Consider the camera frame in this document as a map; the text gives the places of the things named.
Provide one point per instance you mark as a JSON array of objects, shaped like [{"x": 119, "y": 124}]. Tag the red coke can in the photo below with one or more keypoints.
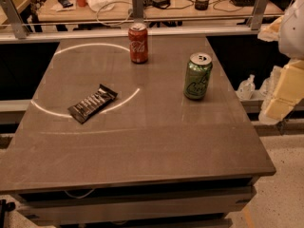
[{"x": 138, "y": 46}]

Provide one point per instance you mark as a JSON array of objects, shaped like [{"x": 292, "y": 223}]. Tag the metal bracket left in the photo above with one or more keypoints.
[{"x": 20, "y": 31}]

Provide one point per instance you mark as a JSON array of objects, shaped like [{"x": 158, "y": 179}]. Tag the black rxbar chocolate wrapper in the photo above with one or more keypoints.
[{"x": 92, "y": 104}]

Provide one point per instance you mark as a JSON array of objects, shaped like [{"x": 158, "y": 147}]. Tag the metal bracket right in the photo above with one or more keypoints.
[{"x": 256, "y": 18}]

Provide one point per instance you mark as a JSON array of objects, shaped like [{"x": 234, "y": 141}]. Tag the black power adapter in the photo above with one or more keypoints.
[{"x": 161, "y": 3}]

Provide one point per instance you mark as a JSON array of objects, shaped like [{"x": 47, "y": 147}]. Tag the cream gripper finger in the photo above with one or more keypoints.
[
  {"x": 290, "y": 86},
  {"x": 278, "y": 108}
]

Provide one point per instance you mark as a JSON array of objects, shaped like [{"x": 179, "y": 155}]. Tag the clear sanitizer bottle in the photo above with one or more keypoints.
[
  {"x": 246, "y": 88},
  {"x": 265, "y": 87}
]

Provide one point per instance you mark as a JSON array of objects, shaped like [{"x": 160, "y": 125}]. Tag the clear sanitizer bottle right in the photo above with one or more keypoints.
[{"x": 265, "y": 87}]

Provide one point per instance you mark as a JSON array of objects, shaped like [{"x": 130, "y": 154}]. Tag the white crumpled cloth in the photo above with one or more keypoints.
[{"x": 99, "y": 5}]

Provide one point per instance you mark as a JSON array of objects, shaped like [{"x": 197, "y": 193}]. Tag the wooden background desk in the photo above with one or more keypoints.
[{"x": 179, "y": 10}]

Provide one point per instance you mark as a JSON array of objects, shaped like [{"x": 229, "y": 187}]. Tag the metal bracket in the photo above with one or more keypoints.
[
  {"x": 137, "y": 8},
  {"x": 20, "y": 31},
  {"x": 256, "y": 18}
]

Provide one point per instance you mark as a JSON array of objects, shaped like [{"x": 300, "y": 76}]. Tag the green soda can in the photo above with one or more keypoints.
[{"x": 197, "y": 75}]

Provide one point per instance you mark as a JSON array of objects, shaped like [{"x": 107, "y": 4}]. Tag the black round container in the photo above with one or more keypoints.
[{"x": 201, "y": 4}]

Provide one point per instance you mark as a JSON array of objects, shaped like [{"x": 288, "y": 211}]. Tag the metal bracket middle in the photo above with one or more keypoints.
[{"x": 137, "y": 8}]

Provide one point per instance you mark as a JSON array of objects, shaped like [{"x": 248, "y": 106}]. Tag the clear sanitizer bottle left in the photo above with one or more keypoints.
[{"x": 246, "y": 88}]

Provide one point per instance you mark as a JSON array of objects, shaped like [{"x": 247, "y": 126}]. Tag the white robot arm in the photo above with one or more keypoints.
[{"x": 291, "y": 35}]

